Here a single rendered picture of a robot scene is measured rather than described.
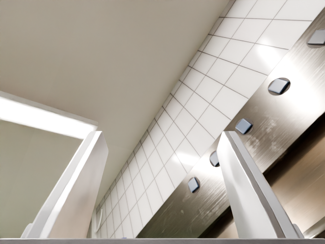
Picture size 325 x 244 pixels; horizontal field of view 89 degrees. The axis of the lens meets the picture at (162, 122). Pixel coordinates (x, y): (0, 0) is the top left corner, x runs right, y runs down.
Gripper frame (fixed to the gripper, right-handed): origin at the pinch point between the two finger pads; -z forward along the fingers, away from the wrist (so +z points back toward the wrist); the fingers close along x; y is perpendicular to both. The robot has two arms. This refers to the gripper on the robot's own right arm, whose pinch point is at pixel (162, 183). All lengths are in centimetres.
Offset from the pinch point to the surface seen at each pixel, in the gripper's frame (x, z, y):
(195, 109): -17, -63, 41
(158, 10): 2, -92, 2
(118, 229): 28, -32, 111
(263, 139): -33, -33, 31
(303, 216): -33.8, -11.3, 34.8
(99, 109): 37, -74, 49
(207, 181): -18, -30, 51
